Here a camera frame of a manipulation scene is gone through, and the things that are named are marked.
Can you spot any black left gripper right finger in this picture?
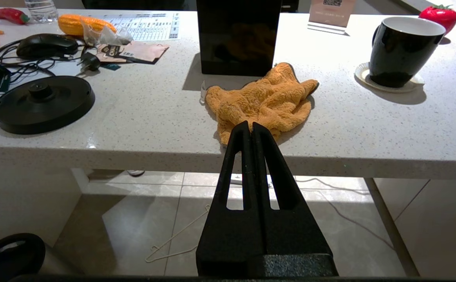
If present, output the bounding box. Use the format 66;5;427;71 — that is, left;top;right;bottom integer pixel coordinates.
252;122;332;256

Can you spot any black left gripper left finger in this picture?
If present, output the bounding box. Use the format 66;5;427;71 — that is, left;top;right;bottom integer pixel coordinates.
196;121;264;275

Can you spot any water bottle red cap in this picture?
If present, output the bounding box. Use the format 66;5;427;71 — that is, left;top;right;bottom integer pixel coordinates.
24;0;59;23

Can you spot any brown tea packet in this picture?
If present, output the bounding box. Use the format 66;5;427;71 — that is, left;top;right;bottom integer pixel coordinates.
96;40;170;65

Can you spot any orange microfiber cloth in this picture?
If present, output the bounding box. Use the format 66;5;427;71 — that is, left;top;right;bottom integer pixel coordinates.
200;62;320;146

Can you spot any black tissue box white lid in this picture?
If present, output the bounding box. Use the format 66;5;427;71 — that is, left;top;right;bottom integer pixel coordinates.
196;0;282;77

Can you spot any black round base part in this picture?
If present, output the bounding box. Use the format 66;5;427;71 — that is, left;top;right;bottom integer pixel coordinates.
0;233;46;282

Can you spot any black mug white inside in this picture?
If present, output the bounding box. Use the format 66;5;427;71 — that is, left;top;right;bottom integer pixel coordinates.
369;16;447;88

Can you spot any black power plug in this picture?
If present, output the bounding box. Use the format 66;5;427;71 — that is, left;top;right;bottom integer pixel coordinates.
76;52;101;76

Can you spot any printed paper sheet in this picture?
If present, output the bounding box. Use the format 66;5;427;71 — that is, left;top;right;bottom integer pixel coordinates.
95;12;181;42

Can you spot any QR code sign stand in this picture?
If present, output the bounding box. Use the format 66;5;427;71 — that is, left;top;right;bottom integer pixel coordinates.
308;0;356;35

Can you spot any black round kettle base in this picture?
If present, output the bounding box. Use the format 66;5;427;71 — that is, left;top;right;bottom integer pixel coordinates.
0;76;96;135

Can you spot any clear plastic wrapper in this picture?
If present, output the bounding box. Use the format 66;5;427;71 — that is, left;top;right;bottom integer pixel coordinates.
81;20;134;47

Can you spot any yellow corn toy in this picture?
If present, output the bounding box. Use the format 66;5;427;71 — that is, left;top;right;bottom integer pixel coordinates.
58;14;118;37

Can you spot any black computer mouse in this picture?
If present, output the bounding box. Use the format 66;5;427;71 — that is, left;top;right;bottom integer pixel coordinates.
16;33;79;60

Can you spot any red tomato toy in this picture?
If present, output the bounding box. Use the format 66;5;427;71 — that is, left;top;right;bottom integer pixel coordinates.
419;4;456;35

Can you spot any red chili toy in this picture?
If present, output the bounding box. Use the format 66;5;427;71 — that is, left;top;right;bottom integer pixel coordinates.
0;8;30;25

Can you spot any white wire hanger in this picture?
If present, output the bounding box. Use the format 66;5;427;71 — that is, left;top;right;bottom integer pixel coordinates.
145;204;212;264

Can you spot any black mouse cable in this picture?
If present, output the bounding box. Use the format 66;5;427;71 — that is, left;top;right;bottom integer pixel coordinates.
0;39;91;85

